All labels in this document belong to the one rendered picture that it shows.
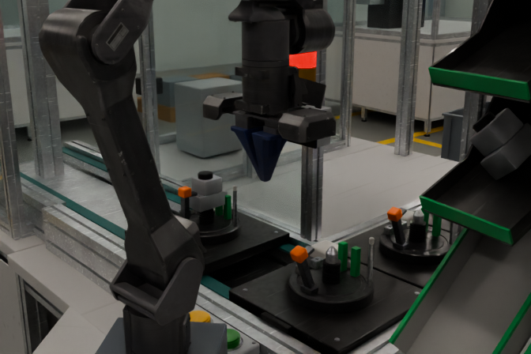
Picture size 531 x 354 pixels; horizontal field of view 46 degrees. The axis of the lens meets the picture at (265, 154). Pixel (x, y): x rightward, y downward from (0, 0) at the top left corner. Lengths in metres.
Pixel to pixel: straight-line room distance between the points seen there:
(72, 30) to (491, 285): 0.60
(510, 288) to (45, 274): 0.95
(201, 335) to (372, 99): 5.75
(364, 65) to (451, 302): 5.65
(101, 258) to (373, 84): 5.31
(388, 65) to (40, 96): 4.79
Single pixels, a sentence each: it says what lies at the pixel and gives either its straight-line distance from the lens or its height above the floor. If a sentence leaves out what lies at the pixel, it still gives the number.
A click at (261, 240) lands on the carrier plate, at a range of 1.24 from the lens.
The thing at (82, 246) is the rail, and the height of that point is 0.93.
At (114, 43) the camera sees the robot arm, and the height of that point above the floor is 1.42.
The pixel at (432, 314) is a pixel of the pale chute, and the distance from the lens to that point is 0.89.
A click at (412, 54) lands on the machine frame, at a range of 2.17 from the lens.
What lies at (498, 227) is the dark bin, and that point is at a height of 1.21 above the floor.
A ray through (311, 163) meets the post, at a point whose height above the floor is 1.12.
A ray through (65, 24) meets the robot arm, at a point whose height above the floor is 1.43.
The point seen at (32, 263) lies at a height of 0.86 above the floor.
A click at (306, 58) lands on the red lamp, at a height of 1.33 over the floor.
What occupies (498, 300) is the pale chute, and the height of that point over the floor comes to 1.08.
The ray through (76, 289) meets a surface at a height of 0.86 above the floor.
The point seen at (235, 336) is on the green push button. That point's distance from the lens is 0.94.
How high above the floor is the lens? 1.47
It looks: 16 degrees down
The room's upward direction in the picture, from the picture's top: straight up
